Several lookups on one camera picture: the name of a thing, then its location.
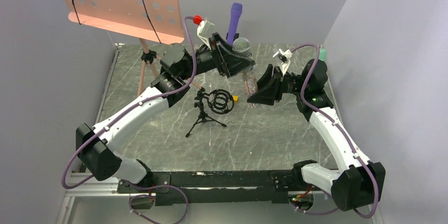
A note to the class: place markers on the pink perforated music stand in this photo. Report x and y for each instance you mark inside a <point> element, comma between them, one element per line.
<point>148,20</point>

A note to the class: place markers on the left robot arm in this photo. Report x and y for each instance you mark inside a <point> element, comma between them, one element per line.
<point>97,145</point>

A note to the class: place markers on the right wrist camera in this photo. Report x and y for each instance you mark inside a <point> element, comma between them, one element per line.
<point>285,58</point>

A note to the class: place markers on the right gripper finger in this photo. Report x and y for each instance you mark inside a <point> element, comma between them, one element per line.
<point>267,77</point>
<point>268,92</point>

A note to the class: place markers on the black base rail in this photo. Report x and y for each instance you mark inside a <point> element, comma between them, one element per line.
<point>275,186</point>

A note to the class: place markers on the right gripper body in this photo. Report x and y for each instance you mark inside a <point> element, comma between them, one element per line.
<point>277,84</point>

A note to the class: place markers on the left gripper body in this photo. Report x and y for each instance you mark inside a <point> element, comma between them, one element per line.
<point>220,56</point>

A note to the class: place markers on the mint green microphone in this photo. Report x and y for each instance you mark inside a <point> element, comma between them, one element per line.
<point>322,54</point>

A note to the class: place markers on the black shock mount tripod stand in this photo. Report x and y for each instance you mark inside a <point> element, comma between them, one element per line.
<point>219,101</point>

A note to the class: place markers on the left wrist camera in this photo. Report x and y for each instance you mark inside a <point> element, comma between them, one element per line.
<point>204,29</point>

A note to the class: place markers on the yellow cube near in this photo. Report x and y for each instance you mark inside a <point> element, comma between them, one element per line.
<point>236,99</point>

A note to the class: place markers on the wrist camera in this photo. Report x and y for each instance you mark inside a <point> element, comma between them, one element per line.
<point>204,29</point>
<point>285,58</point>

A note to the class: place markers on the aluminium table frame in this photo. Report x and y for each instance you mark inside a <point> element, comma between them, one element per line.
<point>92,188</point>

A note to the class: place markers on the purple microphone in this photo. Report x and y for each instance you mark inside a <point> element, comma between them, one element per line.
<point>235,14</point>

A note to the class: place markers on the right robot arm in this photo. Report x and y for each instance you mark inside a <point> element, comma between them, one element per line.
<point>358,181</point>

